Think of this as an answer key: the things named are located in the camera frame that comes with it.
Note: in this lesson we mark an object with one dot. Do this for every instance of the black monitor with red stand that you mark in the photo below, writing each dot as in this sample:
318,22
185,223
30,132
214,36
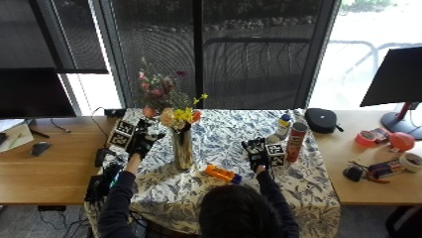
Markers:
392,77

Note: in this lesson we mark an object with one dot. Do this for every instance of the black power adapter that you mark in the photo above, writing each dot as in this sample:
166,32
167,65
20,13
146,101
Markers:
114,112

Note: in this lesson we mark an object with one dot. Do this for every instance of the white marker cube right glove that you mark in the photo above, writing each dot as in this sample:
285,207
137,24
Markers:
275,154

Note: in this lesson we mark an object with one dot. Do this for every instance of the black chair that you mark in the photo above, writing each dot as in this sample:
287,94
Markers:
404,222

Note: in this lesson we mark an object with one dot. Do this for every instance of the glass vase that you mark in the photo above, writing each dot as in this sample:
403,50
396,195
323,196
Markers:
182,150

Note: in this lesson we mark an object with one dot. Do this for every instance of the red chips can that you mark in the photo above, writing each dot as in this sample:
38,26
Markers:
297,142

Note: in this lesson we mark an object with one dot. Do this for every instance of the dark window blind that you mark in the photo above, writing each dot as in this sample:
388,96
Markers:
52,33

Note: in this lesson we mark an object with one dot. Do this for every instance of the black zipped case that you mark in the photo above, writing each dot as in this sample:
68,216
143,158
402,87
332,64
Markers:
320,120

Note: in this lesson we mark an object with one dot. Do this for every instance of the blue floral tablecloth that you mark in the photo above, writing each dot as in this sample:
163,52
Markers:
246,198

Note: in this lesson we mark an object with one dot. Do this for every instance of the white bottle with yellow label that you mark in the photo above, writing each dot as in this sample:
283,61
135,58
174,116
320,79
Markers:
283,127

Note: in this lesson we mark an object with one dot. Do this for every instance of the white marker cube left glove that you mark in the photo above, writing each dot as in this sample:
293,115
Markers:
119,134

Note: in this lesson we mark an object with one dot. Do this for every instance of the yellow and peach flowers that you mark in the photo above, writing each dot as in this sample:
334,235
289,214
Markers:
181,115

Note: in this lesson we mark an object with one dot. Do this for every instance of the person's left hand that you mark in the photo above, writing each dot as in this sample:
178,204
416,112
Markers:
141,143

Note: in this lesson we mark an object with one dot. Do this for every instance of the white paper pad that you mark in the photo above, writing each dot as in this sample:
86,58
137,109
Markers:
13,136

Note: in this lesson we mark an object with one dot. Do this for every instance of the white marker cube glove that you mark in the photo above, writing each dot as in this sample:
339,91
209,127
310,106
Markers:
275,154
119,134

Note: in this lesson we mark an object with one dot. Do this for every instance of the black computer mouse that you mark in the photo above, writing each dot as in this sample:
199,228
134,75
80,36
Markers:
38,148

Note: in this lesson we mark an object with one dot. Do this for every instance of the red tape roll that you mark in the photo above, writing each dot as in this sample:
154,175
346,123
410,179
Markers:
364,139

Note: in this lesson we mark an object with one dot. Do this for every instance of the white tape roll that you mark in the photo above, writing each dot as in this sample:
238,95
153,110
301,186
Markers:
410,162

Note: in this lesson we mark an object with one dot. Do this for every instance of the dark purple box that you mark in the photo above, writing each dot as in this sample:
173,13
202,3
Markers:
384,168

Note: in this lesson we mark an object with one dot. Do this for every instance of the person's right hand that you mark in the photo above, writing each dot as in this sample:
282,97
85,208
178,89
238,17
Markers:
257,156

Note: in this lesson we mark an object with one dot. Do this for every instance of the orange bottle with blue cap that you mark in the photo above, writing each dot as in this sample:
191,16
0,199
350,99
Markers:
221,173

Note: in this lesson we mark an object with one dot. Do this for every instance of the red round ball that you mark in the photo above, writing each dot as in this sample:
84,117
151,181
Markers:
400,141

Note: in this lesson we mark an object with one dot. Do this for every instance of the small black round pouch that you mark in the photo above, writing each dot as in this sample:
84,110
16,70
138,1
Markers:
352,172

